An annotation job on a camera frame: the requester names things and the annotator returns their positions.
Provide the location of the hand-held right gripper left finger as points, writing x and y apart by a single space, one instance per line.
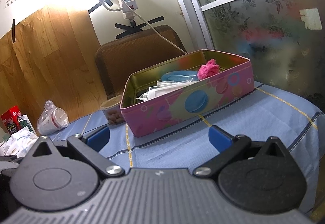
97 137

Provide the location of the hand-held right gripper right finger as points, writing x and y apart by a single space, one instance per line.
219 139

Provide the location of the pink tin box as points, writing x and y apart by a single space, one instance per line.
177 112

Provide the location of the clear plastic wrapper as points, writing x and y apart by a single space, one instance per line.
175 83

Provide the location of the blue plastic packet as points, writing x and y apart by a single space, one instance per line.
177 76

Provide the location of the clear plastic snack jar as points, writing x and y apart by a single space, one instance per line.
111 112

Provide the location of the white and blue tissue pack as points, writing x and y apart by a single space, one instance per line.
20 141

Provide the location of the blue tablecloth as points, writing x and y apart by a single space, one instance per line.
254 117

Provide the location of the clear bag of cups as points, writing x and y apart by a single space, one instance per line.
53 120

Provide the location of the green and white box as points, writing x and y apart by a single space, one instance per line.
26 123

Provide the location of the red box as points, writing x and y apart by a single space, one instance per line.
11 117

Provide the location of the pink fluffy cloth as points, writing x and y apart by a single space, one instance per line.
207 70

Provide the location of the brown chair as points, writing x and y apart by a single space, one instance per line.
132 61

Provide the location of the frosted glass sliding door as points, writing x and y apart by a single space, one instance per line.
254 61

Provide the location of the black tape cross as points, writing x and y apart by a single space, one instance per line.
132 28

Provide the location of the black tape strip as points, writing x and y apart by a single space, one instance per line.
95 8
13 31

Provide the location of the white sticker on glass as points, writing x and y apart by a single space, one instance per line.
310 19

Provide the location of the wooden wall panel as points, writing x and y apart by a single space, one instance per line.
50 61

